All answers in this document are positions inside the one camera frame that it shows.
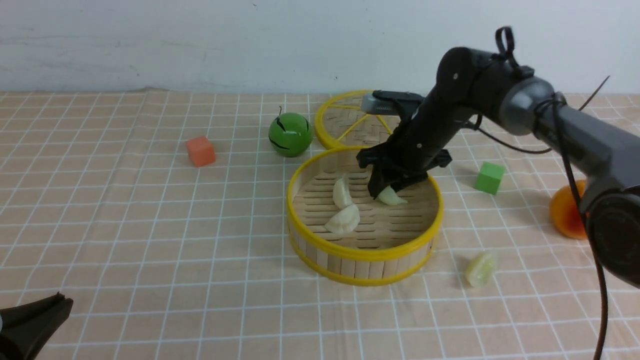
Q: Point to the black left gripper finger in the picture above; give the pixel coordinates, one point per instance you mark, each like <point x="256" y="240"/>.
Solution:
<point x="26" y="328"/>

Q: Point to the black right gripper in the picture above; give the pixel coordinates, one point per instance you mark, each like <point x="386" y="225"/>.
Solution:
<point x="416" y="146"/>

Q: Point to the pale dumpling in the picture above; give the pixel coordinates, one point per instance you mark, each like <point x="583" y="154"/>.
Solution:
<point x="389" y="197"/>

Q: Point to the white dumpling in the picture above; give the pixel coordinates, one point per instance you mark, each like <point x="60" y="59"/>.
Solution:
<point x="341" y="193"/>
<point x="345" y="221"/>

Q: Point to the yellowish green dumpling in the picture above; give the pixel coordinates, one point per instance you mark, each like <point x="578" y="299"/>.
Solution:
<point x="480" y="270"/>

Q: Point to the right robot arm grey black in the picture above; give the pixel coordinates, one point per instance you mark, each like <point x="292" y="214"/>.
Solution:
<point x="471" y="82"/>

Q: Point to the bamboo steamer tray yellow rim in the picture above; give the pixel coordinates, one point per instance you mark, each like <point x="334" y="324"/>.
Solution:
<point x="389" y="244"/>

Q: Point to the bamboo steamer lid yellow rim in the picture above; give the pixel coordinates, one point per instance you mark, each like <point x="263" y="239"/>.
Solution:
<point x="339" y="122"/>

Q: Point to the green foam cube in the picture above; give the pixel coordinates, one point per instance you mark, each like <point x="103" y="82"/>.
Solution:
<point x="489" y="178"/>

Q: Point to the green toy watermelon ball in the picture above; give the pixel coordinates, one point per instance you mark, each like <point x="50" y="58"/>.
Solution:
<point x="290" y="134"/>

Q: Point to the orange toy pear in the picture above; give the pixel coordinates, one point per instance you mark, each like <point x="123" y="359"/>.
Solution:
<point x="565" y="216"/>

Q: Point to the checkered beige tablecloth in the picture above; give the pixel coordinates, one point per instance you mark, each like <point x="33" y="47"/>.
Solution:
<point x="168" y="261"/>

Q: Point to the orange foam cube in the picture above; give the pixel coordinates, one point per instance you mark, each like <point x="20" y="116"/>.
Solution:
<point x="200" y="151"/>

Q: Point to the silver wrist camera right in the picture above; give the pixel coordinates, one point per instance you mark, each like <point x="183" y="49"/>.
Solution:
<point x="390" y="103"/>

